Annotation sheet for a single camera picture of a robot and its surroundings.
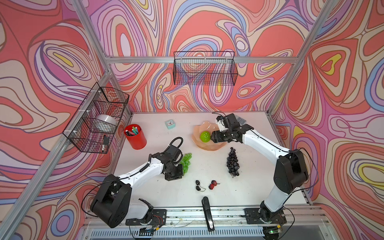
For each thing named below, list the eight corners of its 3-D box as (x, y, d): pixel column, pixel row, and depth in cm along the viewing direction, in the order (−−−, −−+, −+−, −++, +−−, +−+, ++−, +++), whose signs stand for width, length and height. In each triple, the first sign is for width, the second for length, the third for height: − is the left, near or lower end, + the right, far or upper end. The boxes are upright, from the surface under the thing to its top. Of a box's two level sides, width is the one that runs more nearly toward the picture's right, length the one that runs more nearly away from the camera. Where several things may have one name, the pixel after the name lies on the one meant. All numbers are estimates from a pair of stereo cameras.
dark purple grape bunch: (228, 177, 88) (230, 174, 84) (224, 150, 99) (225, 146, 96) (239, 177, 88) (241, 174, 84) (233, 150, 99) (235, 146, 96)
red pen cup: (129, 149, 101) (120, 137, 89) (133, 137, 107) (125, 124, 96) (145, 149, 101) (139, 137, 89) (148, 137, 107) (142, 124, 96)
